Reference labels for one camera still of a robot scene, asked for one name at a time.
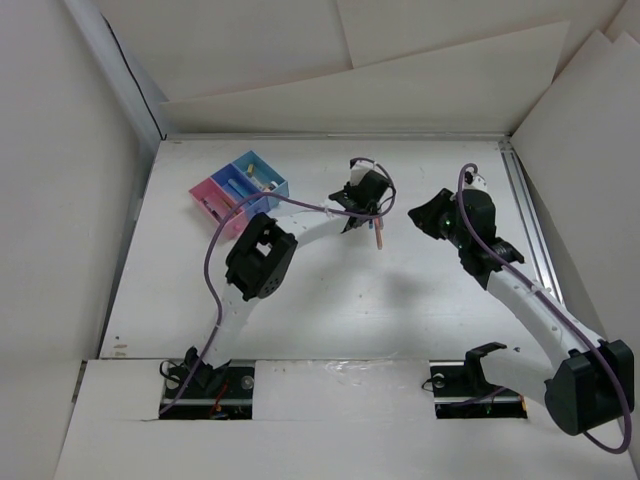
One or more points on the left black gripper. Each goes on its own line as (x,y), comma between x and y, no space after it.
(348,189)

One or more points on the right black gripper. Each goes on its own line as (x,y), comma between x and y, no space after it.
(425,215)

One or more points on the white boxed eraser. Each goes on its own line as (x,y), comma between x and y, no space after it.
(260,185)

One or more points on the yellow utility knife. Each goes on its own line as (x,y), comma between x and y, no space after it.
(225,202)

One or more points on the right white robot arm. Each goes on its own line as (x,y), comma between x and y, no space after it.
(585,381)

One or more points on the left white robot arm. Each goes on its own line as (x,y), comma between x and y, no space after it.
(259,260)

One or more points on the orange highlighter pen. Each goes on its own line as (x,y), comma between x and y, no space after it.
(378,229)

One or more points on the light blue drawer box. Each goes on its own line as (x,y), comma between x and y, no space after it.
(263,171)

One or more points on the dark blue drawer box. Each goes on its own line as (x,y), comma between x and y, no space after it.
(252,207)

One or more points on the pink drawer box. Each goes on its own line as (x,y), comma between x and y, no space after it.
(208,189)

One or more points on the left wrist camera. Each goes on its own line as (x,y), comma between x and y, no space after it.
(358,171)

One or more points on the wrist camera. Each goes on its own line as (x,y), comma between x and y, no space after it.
(358,171)
(474,181)

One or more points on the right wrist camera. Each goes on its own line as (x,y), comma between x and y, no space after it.
(474,181)

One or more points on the aluminium rail right side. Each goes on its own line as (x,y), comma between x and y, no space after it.
(540,257)

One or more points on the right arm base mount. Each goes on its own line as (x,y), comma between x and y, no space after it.
(461,391)

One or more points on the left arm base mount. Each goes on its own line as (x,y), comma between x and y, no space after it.
(225,393)

